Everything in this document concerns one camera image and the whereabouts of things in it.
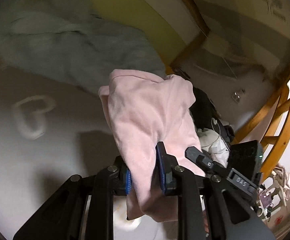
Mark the grey-green crumpled duvet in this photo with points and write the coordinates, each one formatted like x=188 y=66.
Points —
x=67 y=41

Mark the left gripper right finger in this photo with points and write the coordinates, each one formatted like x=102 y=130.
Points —
x=209 y=207

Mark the black clothes pile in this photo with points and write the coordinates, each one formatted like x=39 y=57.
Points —
x=205 y=115

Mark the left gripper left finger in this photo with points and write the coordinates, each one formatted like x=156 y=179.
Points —
x=81 y=208

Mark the wooden ladder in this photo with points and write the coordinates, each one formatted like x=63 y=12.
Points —
x=278 y=131

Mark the white wall socket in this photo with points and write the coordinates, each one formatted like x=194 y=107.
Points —
x=238 y=95

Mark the white crumpled garment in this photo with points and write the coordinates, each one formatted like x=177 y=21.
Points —
x=214 y=145

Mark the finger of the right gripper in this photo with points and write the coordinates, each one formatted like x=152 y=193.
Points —
x=204 y=161

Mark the pink graphic t-shirt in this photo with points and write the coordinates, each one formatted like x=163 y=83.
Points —
x=142 y=109

